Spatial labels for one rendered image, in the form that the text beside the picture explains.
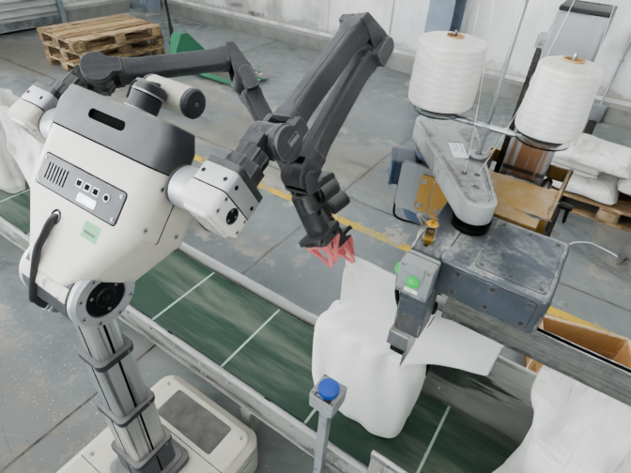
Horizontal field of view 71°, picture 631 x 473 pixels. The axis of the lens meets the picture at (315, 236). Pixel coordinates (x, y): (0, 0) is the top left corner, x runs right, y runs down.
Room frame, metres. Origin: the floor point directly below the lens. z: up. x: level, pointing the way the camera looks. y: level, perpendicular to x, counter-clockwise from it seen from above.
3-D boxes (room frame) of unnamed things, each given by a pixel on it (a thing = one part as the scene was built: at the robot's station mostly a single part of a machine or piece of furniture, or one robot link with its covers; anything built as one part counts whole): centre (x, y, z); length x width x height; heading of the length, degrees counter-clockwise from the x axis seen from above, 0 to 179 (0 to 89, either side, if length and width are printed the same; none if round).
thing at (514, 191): (1.09, -0.55, 1.18); 0.34 x 0.25 x 0.31; 148
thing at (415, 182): (1.13, -0.38, 1.23); 0.28 x 0.07 x 0.16; 58
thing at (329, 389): (0.70, -0.07, 0.84); 0.06 x 0.06 x 0.02
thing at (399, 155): (1.25, -0.26, 1.25); 0.10 x 0.08 x 0.12; 173
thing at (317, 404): (0.70, -0.07, 0.81); 0.08 x 0.08 x 0.06; 58
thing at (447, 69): (1.11, -0.29, 1.61); 0.17 x 0.17 x 0.17
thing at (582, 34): (1.17, -0.60, 0.88); 0.12 x 0.11 x 1.74; 148
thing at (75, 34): (5.91, 2.90, 0.36); 1.20 x 0.82 x 0.14; 144
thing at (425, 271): (0.72, -0.23, 1.29); 0.08 x 0.05 x 0.09; 58
